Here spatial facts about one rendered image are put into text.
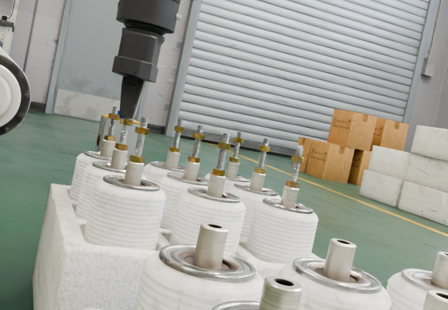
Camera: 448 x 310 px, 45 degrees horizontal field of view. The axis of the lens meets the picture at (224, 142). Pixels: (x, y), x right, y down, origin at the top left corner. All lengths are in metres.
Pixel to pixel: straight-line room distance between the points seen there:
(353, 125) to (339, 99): 2.29
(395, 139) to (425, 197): 1.49
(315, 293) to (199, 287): 0.10
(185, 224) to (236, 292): 0.34
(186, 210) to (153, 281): 0.33
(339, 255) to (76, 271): 0.32
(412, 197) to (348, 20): 3.77
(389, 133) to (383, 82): 2.44
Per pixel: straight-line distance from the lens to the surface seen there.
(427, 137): 3.50
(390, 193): 3.67
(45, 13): 5.83
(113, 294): 0.68
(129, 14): 0.80
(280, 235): 0.76
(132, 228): 0.68
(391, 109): 7.29
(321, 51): 6.68
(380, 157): 3.82
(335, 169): 4.53
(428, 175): 3.45
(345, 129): 4.60
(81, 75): 5.82
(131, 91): 0.81
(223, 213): 0.71
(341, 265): 0.47
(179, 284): 0.39
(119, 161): 0.82
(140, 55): 0.79
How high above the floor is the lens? 0.37
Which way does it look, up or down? 3 degrees down
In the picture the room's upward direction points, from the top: 12 degrees clockwise
